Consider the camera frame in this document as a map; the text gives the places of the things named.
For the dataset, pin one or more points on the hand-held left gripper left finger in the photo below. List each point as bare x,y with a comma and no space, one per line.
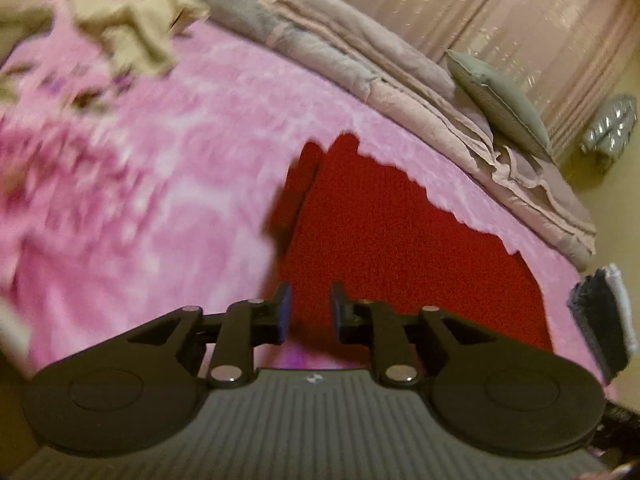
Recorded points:
285,315

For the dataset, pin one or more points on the crumpled beige garment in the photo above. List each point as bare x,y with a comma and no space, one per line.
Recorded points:
140,30

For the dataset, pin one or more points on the red knitted sweater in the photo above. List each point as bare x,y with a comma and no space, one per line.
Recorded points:
400,230

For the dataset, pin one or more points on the beige curtain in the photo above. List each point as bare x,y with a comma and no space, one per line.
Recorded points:
500,10

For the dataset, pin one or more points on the folded beige quilt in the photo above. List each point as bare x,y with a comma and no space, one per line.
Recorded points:
400,80

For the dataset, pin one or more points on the pink floral blanket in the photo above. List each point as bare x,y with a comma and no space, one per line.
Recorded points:
200,160

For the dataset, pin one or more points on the grey-green pillow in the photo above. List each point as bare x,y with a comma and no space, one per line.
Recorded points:
500,105

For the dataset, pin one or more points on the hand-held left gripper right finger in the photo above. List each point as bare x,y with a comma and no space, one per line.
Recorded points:
339,315

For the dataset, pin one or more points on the silver foil bag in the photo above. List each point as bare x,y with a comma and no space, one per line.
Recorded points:
612,127

